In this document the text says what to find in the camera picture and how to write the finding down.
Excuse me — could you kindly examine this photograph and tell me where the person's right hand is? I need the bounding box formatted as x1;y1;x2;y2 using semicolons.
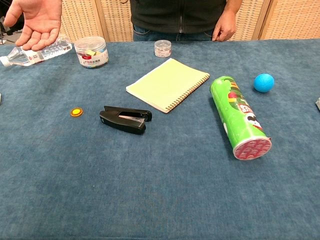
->
3;0;63;52

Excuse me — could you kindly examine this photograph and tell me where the person's left hand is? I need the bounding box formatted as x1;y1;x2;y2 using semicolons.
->
211;9;237;42

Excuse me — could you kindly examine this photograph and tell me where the small orange yellow disc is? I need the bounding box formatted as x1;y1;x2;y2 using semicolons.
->
69;107;84;118

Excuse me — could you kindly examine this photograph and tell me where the person's left forearm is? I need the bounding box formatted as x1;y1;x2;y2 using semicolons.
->
223;0;243;19

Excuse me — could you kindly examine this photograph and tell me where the person in black jacket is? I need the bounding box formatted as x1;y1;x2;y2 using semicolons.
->
129;0;227;42
59;0;320;42

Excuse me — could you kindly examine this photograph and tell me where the black stapler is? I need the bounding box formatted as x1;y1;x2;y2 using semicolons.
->
99;105;153;135

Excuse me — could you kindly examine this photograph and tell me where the clear plastic water bottle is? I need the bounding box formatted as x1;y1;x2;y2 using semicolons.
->
0;34;73;68

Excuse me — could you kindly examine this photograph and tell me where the clear jar of colourful clips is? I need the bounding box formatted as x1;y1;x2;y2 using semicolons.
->
74;36;110;70

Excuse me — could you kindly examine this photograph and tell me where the small clear plastic jar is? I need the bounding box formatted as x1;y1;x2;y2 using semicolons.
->
154;39;172;58

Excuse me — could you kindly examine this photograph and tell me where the blue ball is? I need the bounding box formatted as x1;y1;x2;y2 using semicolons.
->
253;73;275;93

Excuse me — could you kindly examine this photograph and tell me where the spiral-bound notebook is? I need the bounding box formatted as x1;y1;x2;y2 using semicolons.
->
125;57;211;114

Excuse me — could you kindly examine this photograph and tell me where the green chips can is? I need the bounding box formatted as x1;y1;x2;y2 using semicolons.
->
209;75;273;161

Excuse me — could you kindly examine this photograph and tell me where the blue tablecloth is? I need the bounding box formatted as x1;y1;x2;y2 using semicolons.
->
0;38;320;240

